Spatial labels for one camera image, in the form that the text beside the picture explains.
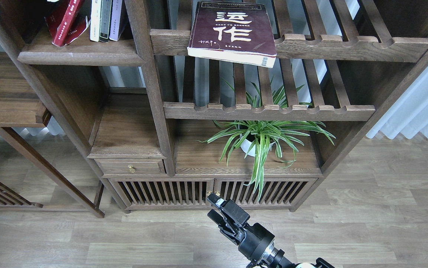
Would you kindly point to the lavender spine book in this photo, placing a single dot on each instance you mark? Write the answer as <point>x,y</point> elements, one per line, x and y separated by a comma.
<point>118,19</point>

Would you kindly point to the maroon book white characters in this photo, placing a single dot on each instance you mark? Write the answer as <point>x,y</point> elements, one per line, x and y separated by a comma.
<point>238,32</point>

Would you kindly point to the white pleated curtain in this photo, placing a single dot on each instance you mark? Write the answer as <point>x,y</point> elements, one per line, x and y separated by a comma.
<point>408,116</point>

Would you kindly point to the left slatted cabinet door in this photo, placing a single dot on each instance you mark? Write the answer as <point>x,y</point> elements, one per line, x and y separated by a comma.
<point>164,193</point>

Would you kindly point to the white plant pot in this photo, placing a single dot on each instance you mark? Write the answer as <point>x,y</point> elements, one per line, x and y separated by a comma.
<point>257,145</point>

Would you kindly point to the small wooden drawer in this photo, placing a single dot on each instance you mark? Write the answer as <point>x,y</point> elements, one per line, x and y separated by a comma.
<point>120,166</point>

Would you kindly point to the wooden side table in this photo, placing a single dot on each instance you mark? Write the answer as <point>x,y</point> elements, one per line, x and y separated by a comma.
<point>20,107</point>

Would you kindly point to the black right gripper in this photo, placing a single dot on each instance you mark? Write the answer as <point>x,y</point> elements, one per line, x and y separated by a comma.
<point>255,242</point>

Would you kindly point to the dark green spine book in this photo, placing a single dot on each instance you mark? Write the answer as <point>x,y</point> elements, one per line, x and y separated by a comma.
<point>105,17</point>

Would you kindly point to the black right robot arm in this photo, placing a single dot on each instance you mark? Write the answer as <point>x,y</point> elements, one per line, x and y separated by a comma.
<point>280,261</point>

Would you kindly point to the slatted cabinet door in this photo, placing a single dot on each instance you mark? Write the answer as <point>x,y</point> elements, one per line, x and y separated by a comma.
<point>164,193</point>
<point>277,192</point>

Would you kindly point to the green spider plant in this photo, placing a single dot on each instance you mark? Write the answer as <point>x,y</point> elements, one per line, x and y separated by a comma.
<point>284,133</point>

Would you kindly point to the dark wooden bookshelf cabinet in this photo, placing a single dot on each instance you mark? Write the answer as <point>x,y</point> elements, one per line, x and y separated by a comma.
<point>135,99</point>

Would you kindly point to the red leaning book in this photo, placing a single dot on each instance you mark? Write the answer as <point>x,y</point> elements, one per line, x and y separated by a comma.
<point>65,23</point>

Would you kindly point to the white spine book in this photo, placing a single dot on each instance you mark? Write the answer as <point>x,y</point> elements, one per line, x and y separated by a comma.
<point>95,15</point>

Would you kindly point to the right slatted cabinet door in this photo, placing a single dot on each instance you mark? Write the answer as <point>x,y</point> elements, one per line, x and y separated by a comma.
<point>277,192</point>

